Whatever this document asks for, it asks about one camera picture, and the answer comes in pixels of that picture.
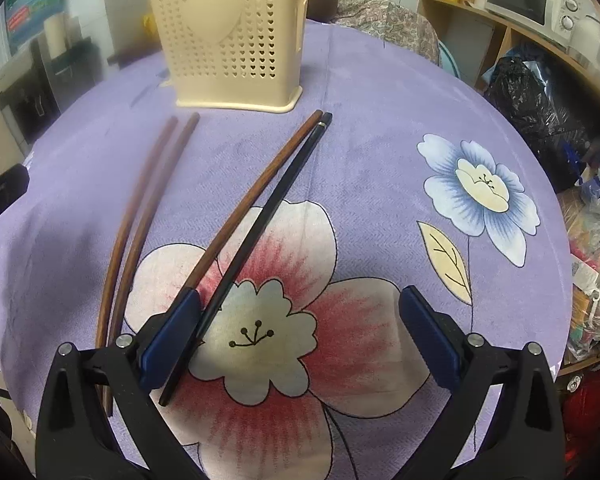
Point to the black chopstick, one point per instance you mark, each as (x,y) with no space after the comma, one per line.
(302,157)

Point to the grey water dispenser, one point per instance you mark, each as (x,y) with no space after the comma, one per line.
(25,95)

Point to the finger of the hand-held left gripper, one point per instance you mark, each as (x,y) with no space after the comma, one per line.
(5,185)

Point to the cream perforated utensil holder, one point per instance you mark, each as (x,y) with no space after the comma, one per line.
(220,50)

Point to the white electric kettle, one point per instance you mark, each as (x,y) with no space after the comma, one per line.
(592,40)

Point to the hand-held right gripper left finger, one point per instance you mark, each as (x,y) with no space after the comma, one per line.
(172,332)

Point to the red bag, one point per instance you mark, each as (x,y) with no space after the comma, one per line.
(590,410)

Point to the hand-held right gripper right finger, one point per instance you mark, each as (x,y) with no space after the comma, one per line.
(430,337)

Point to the cream paper cup stack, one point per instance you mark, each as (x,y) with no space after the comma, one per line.
(56,35)

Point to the blue water bottle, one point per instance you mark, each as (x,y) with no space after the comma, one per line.
(27,5)

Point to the purple floral tablecloth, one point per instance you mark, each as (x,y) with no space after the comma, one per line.
(380,110)

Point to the black plastic bag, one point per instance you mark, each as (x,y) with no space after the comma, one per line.
(535,110)

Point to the light wooden shelf unit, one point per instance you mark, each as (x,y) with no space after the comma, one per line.
(470,35)

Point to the light blue basin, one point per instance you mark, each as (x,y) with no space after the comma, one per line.
(449,62)

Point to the brown wooden chopstick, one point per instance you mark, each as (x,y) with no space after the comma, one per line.
(152,210)
(130,210)
(299,136)

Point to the pile of colourful packets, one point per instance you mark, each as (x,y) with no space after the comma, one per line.
(595,260)

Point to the floral patterned cloth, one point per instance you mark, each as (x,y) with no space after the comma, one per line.
(385,25)

